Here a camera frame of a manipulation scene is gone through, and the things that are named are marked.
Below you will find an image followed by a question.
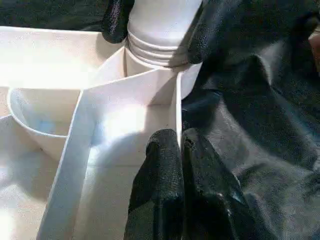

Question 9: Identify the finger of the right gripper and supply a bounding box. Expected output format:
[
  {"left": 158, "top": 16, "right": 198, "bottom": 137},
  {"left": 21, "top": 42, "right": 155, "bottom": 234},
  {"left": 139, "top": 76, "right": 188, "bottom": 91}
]
[
  {"left": 101, "top": 0, "right": 136, "bottom": 43},
  {"left": 176, "top": 0, "right": 251, "bottom": 65}
]

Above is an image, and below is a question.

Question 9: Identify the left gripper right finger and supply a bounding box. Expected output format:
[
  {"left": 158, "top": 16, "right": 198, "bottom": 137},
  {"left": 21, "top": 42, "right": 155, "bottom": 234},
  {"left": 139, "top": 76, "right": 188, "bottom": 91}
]
[{"left": 181, "top": 128, "right": 258, "bottom": 240}]

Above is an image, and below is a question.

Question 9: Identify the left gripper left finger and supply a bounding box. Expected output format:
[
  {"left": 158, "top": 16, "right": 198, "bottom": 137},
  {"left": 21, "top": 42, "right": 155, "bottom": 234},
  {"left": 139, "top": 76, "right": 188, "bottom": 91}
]
[{"left": 123, "top": 128, "right": 186, "bottom": 240}]

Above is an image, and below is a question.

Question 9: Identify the white plastic table leg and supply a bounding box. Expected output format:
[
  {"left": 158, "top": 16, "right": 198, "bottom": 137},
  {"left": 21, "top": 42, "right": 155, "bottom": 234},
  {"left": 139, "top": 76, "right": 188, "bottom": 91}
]
[{"left": 124, "top": 0, "right": 204, "bottom": 69}]

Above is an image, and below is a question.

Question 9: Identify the white plastic table top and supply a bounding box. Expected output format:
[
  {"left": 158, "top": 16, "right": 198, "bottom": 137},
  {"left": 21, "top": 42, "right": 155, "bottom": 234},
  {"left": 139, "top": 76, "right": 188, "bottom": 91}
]
[{"left": 0, "top": 24, "right": 204, "bottom": 240}]

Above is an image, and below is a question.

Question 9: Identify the black plastic mat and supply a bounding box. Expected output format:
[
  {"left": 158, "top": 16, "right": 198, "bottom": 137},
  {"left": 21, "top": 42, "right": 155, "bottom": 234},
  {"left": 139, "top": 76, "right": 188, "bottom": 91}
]
[{"left": 0, "top": 0, "right": 320, "bottom": 240}]

